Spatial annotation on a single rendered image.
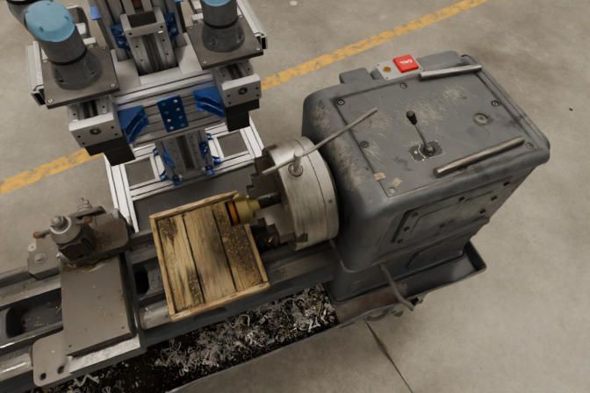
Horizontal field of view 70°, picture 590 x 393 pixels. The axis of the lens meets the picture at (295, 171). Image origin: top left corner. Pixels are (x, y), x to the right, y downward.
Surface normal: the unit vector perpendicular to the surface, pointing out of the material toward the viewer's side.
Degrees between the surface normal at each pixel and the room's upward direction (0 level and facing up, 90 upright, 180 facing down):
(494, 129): 0
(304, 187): 25
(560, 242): 0
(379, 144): 0
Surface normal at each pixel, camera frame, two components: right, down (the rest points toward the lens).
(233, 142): 0.03, -0.55
